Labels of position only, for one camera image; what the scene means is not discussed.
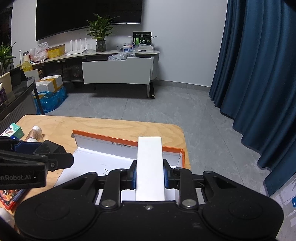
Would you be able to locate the rose gold bottle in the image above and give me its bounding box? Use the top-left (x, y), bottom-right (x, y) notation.
top-left (25, 126), bottom-right (44, 143)

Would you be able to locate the teal white carton box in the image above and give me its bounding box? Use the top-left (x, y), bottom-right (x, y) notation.
top-left (1, 123), bottom-right (24, 140)

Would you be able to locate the black side table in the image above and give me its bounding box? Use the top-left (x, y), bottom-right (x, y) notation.
top-left (1, 67), bottom-right (45, 131)

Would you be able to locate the white rectangular box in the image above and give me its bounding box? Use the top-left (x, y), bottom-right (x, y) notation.
top-left (135, 137), bottom-right (165, 201)

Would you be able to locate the white tv cabinet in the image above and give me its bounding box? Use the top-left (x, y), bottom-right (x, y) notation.
top-left (33, 50), bottom-right (160, 98)

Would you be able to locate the orange white cardboard tray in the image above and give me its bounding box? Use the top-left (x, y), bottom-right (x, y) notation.
top-left (56, 130), bottom-right (185, 201)

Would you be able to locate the wall television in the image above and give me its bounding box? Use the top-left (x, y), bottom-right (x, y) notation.
top-left (35, 0), bottom-right (143, 40)

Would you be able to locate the white wifi router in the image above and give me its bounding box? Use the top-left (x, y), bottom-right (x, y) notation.
top-left (65, 38), bottom-right (87, 56)

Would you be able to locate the white yellow carton box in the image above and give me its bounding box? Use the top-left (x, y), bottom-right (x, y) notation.
top-left (36, 75), bottom-right (63, 93)

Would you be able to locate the yellow cardboard box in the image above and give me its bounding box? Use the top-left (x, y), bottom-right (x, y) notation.
top-left (47, 44), bottom-right (66, 59)

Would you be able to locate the white plastic bag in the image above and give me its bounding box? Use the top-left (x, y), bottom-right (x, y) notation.
top-left (29, 42), bottom-right (49, 62)

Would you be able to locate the blue plastic bag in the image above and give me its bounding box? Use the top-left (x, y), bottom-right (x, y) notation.
top-left (38, 86), bottom-right (67, 113)

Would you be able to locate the green black display box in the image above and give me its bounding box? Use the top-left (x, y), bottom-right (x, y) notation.
top-left (132, 31), bottom-right (154, 52)

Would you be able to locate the red colourful card box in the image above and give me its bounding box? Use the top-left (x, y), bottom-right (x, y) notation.
top-left (0, 189), bottom-right (26, 210)

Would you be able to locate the left potted plant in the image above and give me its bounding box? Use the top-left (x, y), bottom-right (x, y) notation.
top-left (0, 43), bottom-right (15, 74)

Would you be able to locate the blue curtain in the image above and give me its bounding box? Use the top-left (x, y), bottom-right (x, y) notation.
top-left (209, 1), bottom-right (295, 195)

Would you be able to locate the potted green plant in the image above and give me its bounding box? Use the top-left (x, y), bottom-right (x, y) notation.
top-left (86, 13), bottom-right (118, 53)

